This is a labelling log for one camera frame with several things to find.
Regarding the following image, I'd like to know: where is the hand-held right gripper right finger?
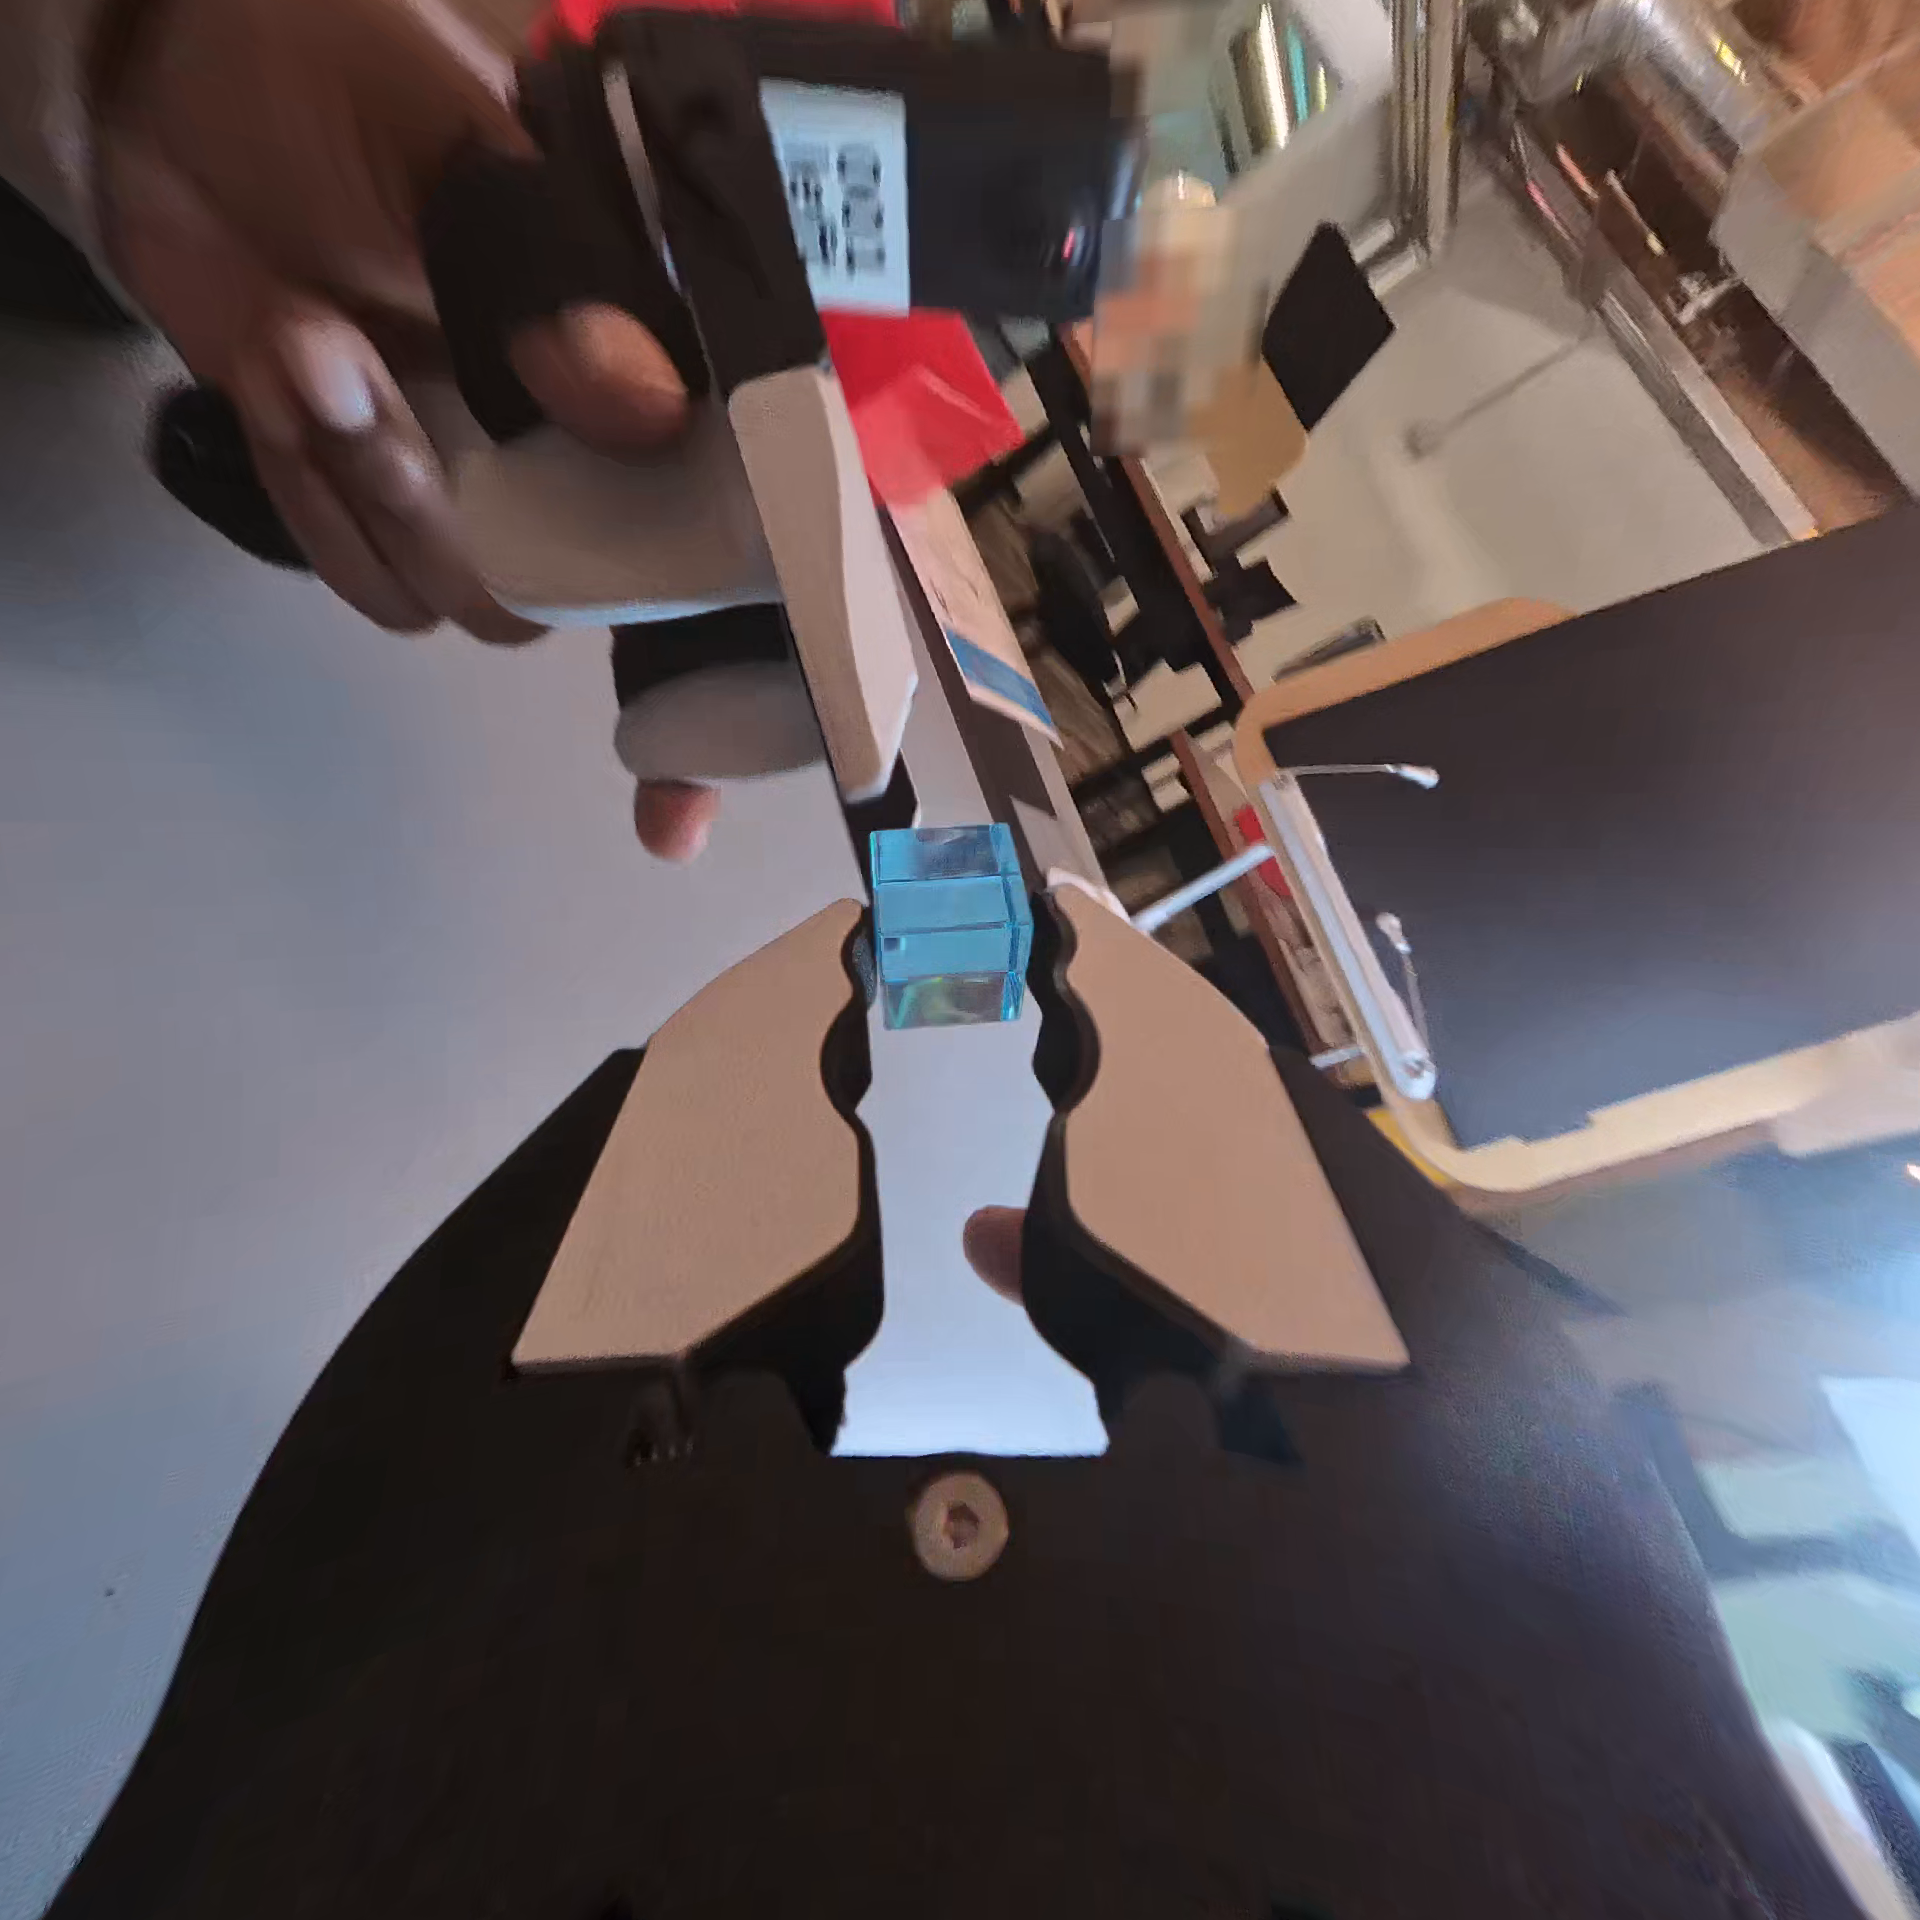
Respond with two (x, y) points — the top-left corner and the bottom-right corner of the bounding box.
(1020, 883), (1413, 1453)

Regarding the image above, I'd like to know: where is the white blue paper box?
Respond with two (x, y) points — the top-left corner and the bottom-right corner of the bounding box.
(901, 487), (1067, 747)

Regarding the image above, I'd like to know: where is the clear blue cube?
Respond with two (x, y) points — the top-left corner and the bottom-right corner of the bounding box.
(870, 822), (1037, 1031)

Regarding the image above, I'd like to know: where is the red plastic bin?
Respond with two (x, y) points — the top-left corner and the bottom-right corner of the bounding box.
(817, 307), (1023, 508)

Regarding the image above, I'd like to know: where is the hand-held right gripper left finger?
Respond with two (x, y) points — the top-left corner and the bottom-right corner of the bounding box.
(513, 901), (889, 1453)

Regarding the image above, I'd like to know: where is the person's left hand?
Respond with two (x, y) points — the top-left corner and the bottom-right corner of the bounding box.
(95, 0), (723, 865)

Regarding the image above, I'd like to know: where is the small black framed board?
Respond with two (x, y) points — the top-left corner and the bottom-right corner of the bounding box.
(1199, 222), (1396, 500)

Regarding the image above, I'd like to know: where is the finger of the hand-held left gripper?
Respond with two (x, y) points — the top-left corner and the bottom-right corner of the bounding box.
(730, 367), (921, 799)

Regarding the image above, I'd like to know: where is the silver air duct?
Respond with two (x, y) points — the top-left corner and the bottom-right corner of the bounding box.
(1485, 0), (1920, 497)

